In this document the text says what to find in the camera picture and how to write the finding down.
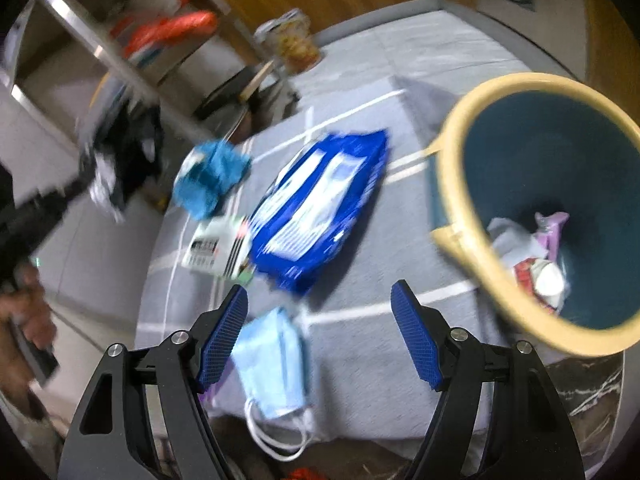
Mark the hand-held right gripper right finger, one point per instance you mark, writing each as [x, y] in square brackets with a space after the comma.
[417, 340]

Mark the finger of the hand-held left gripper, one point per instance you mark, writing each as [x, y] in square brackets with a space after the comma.
[75, 195]

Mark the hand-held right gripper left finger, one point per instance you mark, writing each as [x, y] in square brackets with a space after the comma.
[222, 340]

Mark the blue face mask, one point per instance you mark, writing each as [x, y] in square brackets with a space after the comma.
[270, 360]

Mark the black object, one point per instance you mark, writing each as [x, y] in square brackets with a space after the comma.
[135, 160]

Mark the red and white packet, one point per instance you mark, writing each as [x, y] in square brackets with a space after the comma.
[542, 280]

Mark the purple packet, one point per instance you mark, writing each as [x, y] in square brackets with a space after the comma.
[552, 232]

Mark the teal bin with yellow rim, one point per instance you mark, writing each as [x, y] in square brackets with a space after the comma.
[525, 160]

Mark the person's left forearm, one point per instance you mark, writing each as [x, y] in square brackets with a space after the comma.
[10, 360]

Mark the person's left hand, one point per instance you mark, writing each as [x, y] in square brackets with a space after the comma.
[35, 320]

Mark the grey checked blanket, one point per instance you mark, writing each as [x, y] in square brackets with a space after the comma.
[350, 320]

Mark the white carton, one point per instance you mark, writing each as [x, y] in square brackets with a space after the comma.
[210, 245]

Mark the metal shelf rack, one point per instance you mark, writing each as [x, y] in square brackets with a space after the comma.
[120, 67]

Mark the blue crumpled cloth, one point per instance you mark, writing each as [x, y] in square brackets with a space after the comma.
[215, 170]

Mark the blue wet wipe packet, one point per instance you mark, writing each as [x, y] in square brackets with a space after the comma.
[310, 220]

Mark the red wrapper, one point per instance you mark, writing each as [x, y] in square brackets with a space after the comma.
[305, 475]

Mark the black box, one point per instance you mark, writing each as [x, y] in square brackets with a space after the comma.
[230, 92]

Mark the jar covered with plastic bag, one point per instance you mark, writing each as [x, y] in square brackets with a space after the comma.
[295, 47]

